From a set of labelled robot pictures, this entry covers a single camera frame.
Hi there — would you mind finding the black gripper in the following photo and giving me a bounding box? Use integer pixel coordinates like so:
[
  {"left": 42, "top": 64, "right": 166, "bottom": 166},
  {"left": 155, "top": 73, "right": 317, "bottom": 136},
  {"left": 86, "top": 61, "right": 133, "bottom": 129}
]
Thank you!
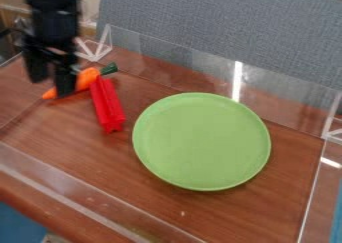
[{"left": 23, "top": 0, "right": 81, "bottom": 98}]

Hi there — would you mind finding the orange toy carrot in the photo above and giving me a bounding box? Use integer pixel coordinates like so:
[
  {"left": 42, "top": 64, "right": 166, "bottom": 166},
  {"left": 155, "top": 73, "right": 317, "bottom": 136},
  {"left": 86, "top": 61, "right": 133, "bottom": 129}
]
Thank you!
[{"left": 42, "top": 62, "right": 121, "bottom": 100}]

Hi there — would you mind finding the wooden shelf with knob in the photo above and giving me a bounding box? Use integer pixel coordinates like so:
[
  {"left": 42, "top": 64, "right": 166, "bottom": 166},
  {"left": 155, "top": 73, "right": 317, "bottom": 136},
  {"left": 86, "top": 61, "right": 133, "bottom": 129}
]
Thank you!
[{"left": 0, "top": 4, "right": 99, "bottom": 37}]

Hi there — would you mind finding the cardboard box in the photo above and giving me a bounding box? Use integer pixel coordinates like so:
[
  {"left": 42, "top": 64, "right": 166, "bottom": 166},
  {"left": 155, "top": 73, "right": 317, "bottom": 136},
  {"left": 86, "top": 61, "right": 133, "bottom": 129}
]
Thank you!
[{"left": 0, "top": 0, "right": 103, "bottom": 23}]

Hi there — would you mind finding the green round plate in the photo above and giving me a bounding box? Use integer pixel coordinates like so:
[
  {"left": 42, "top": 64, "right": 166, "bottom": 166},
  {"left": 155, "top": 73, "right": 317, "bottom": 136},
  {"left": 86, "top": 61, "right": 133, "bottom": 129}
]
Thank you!
[{"left": 133, "top": 93, "right": 272, "bottom": 191}]

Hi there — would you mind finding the clear acrylic triangle bracket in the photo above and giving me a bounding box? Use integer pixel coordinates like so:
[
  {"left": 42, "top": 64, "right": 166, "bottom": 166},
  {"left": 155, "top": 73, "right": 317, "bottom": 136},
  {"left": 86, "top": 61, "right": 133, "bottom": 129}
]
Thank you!
[{"left": 77, "top": 24, "right": 113, "bottom": 62}]

